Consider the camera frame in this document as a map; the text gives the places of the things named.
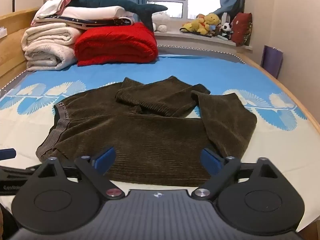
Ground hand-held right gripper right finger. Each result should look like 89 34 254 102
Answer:
191 148 283 202

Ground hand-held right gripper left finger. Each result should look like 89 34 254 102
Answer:
35 147 128 201

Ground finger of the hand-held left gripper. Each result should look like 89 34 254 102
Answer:
0 164 42 180
0 149 16 160

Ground brown corduroy pants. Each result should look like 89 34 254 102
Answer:
36 76 258 188

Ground blue printed bed sheet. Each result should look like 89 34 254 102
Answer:
0 52 318 230

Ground cream fleece folded blanket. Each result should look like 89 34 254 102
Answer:
21 26 83 72

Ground red folded blanket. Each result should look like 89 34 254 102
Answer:
74 22 159 67

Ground white windowsill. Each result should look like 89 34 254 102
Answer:
154 31 253 53

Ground panda plush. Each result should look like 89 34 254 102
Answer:
220 22 234 39

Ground yellow plush with orange head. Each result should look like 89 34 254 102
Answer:
191 14 209 34

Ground dark red cushion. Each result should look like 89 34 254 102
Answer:
231 12 253 47

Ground large yellow plush toy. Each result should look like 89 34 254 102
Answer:
204 13 221 29

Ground navy star-print folded quilt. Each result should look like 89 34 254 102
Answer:
31 15 135 28

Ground white folded quilt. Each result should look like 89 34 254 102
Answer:
60 6 128 20

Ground white seal plush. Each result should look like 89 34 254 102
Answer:
152 11 172 32

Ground white-framed window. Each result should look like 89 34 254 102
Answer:
146 0 224 20

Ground white and pink folded cloth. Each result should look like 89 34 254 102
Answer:
35 0 73 19

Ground teal shark plush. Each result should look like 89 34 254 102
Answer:
66 0 168 32

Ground black strap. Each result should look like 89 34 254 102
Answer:
179 27 213 38

